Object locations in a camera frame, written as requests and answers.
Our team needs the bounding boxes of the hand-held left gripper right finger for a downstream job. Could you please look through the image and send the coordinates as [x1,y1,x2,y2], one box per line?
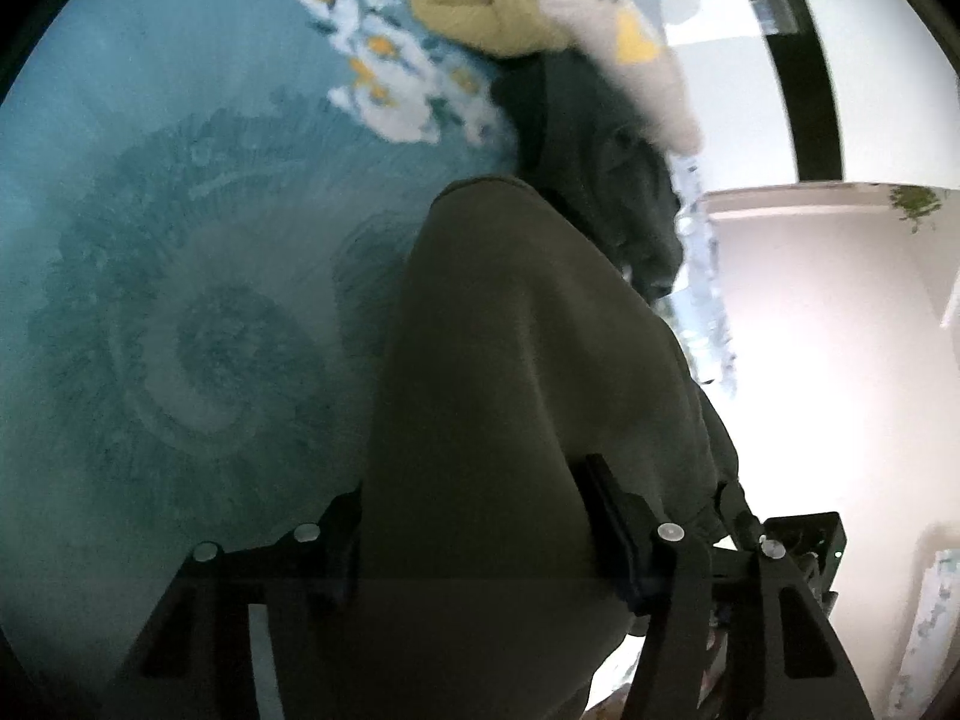
[581,453,875,720]

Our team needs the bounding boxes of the green hanging plant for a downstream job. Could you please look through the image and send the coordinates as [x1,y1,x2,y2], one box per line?
[889,184,947,235]

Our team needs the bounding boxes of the white wardrobe with black stripe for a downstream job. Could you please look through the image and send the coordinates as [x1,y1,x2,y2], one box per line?
[651,0,850,185]

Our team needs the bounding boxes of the beige sweater with yellow mark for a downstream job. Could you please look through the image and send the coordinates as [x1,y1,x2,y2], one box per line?
[508,0,703,155]

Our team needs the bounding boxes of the dark grey-green pants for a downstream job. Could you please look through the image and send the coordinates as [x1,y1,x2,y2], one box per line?
[266,52,751,720]

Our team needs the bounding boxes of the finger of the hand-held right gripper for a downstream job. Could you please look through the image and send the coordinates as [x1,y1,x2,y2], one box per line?
[716,481,763,542]

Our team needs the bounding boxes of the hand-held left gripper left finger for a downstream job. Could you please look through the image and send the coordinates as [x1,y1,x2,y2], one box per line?
[112,487,365,720]

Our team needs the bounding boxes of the light blue floral quilt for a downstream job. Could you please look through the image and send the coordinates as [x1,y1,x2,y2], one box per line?
[666,154,740,400]

